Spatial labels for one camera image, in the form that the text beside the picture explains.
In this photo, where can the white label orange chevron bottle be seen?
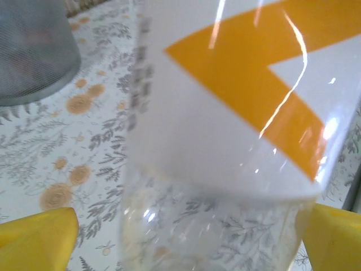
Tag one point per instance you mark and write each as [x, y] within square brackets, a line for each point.
[225, 113]

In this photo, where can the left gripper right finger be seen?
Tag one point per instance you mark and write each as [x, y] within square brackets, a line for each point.
[335, 242]

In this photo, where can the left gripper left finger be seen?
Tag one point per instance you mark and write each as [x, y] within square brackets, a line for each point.
[34, 242]

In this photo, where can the floral plastic tablecloth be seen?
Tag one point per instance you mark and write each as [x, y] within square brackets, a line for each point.
[56, 135]

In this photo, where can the grey mesh waste bin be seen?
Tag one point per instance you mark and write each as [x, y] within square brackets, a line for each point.
[34, 50]

